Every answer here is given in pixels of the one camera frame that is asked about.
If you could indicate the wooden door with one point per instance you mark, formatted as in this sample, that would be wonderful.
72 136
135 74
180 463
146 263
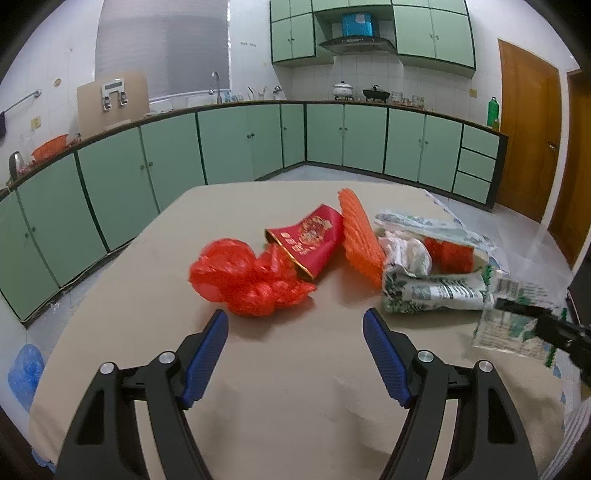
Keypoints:
577 184
526 138

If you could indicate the clear green-print wrapper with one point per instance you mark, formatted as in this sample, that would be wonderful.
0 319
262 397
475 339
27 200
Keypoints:
508 332

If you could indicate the blue box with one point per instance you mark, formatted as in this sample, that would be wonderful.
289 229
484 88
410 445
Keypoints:
358 25

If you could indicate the orange foam fruit net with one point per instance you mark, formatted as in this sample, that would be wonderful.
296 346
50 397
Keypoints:
360 240
450 254

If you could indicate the red plastic bag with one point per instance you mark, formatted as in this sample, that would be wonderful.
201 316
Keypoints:
240 277

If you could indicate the cluster of glass jars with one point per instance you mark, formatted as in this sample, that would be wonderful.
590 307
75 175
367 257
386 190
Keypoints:
408 99

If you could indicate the black glass cabinet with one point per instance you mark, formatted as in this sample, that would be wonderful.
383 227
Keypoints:
582 295

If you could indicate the green bottle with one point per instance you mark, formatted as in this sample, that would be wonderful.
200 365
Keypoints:
493 113

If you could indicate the orange plastic basin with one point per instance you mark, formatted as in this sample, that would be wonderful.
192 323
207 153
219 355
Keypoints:
48 147

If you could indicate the red gold-print pouch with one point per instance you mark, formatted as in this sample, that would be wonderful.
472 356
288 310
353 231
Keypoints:
309 240

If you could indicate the chrome sink faucet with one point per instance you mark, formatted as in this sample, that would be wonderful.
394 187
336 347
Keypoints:
218 92

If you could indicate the beige tablecloth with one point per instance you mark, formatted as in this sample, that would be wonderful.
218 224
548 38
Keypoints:
277 212

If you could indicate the blue plastic bag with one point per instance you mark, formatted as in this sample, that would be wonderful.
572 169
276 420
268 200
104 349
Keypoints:
25 378

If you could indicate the black range hood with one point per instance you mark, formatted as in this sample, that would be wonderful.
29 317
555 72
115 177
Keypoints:
358 44

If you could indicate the white green printed bag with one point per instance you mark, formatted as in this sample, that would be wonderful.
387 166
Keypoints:
429 293

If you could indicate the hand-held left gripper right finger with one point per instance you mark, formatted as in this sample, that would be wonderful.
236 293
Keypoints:
385 360

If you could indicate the green lower kitchen cabinets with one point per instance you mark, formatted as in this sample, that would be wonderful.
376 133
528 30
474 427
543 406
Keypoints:
231 138

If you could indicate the brown cardboard sheet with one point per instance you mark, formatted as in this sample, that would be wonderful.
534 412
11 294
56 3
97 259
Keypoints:
90 115

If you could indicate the grey window blind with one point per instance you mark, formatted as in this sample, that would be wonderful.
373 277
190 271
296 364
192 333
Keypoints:
161 46

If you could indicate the metal kettle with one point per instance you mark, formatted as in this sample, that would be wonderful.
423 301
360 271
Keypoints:
16 166

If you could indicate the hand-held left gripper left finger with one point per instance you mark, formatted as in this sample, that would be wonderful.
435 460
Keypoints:
205 360

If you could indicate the green upper kitchen cabinets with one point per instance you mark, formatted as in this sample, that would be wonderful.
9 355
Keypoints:
415 32

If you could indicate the utensil holder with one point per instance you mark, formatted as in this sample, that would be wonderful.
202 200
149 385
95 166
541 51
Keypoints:
257 93

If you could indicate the green kitchen cabinets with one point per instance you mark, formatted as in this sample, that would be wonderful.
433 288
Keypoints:
231 138
415 32

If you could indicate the black wok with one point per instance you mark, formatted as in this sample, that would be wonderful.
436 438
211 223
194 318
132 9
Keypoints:
375 93

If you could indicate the white cooking pot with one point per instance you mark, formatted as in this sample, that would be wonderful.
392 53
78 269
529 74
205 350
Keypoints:
344 91

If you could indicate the white paper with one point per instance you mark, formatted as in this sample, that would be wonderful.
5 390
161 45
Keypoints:
411 254

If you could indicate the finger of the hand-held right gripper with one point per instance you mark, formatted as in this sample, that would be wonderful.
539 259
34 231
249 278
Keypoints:
561 332

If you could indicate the metal wall rail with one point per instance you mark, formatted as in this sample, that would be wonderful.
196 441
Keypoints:
23 101

